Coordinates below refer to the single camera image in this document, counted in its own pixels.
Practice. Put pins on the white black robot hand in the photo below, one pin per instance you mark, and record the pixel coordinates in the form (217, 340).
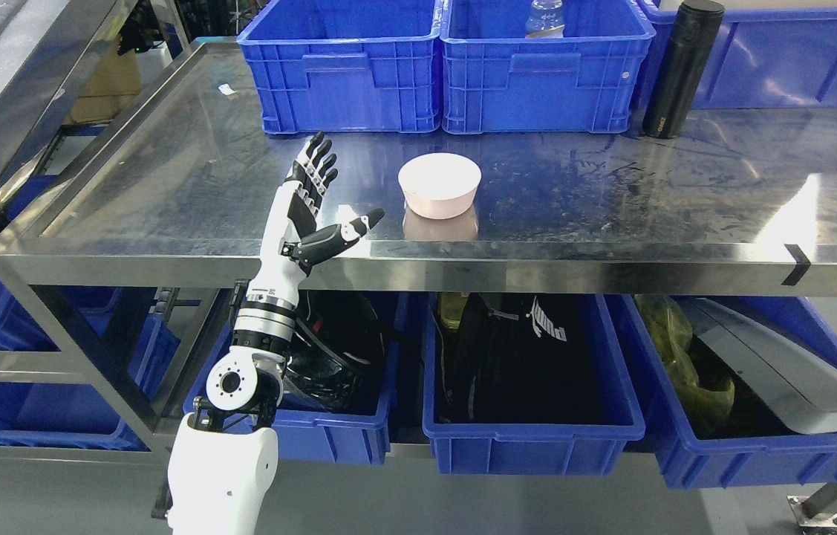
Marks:
(293, 243)

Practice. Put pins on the pink ikea bowl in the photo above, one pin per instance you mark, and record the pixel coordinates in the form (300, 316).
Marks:
(440, 185)

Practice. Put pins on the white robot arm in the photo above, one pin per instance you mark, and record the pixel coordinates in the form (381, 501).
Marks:
(225, 455)

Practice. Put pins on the blue crate back middle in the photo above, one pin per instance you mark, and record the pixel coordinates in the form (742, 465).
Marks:
(496, 79)

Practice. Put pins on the blue crate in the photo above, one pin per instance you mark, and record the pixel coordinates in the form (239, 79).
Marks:
(496, 79)
(346, 66)
(771, 58)

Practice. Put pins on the blue bin left shelf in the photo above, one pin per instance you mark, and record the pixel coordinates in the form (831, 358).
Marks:
(60, 415)

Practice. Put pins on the stainless steel shelf rack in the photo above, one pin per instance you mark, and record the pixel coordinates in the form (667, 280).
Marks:
(49, 50)

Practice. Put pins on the black helmet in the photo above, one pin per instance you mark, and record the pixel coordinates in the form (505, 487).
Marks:
(336, 359)

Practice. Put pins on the stainless steel table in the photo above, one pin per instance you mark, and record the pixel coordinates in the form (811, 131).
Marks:
(175, 193)

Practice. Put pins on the blue crate back left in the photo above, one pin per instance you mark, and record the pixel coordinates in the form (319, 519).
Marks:
(346, 66)

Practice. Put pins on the blue bin with helmet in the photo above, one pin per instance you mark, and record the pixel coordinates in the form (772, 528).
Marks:
(341, 438)

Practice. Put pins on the black bag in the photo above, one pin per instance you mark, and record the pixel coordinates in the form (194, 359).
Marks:
(520, 359)

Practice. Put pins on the blue bin with black bag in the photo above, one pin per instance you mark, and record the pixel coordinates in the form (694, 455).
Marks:
(535, 449)

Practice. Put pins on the clear plastic water bottle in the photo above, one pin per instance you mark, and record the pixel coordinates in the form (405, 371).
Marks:
(545, 20)

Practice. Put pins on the yellow-green plastic bag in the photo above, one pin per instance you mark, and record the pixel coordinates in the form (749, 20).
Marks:
(704, 386)

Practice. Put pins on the black thermos bottle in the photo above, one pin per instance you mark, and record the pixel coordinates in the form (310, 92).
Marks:
(686, 55)

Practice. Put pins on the blue bin lower right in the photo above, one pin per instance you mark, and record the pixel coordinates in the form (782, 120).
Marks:
(690, 463)

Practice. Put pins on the grey white flat device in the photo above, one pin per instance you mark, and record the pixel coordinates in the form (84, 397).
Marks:
(795, 383)

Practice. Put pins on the blue crate back right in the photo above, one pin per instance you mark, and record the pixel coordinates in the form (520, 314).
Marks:
(771, 58)

